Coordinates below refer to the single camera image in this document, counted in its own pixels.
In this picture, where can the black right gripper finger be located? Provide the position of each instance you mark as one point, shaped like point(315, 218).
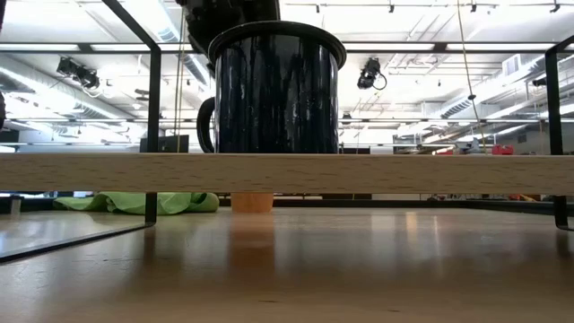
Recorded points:
point(202, 18)
point(253, 11)

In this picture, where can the dark blue enamel mug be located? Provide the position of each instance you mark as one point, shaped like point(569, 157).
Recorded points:
point(275, 98)

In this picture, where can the orange plastic mug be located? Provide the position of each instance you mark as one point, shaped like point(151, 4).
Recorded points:
point(252, 203)

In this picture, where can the black monitor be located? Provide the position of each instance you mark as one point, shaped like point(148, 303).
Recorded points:
point(168, 144)

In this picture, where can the black ceiling spotlight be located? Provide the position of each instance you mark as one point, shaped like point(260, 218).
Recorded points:
point(368, 74)
point(78, 74)

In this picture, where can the green cloth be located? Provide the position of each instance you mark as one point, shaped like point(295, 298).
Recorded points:
point(134, 203)

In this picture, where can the black aluminium table frame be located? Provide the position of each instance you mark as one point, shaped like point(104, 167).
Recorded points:
point(403, 205)

